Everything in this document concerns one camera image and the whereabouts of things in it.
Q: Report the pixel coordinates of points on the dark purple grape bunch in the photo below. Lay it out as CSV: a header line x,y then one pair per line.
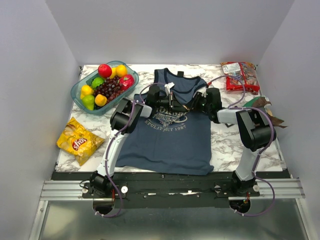
x,y
110,88

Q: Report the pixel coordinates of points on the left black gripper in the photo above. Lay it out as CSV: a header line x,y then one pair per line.
x,y
175,105

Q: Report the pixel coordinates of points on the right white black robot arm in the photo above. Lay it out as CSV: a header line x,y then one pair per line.
x,y
256,133

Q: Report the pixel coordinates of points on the aluminium rail frame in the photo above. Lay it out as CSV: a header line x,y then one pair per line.
x,y
150,190

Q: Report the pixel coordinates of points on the orange fruit top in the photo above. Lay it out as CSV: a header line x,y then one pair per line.
x,y
121,70

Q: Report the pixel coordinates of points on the green pear front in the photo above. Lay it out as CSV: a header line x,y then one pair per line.
x,y
89,102

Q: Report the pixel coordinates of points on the orange fruit front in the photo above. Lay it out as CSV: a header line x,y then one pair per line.
x,y
100,100

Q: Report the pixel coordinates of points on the yellow lemon left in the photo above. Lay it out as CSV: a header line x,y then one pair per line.
x,y
86,90

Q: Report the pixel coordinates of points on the red apple top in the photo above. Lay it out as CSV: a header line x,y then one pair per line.
x,y
104,70

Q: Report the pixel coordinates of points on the blue printed tank top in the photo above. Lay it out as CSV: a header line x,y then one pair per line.
x,y
169,142

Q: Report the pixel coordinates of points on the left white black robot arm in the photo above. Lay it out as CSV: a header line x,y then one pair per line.
x,y
123,122

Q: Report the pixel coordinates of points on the orange fruit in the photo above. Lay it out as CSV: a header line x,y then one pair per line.
x,y
100,100
121,70

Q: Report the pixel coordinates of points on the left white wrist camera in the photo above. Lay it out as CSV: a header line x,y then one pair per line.
x,y
168,87

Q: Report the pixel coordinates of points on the red apple right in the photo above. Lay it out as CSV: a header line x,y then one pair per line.
x,y
126,82

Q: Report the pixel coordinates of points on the red candy bag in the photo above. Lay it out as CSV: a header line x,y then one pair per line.
x,y
239,73

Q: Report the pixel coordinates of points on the green fruit middle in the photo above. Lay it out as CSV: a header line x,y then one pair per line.
x,y
96,82

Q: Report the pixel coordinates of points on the yellow Lays chips bag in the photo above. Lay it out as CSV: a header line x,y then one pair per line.
x,y
78,141

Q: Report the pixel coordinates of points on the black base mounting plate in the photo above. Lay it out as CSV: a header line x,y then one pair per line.
x,y
133,190

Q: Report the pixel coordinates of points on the red apple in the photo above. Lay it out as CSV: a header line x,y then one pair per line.
x,y
126,82
104,70

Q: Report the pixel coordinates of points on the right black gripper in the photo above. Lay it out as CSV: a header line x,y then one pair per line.
x,y
193,104

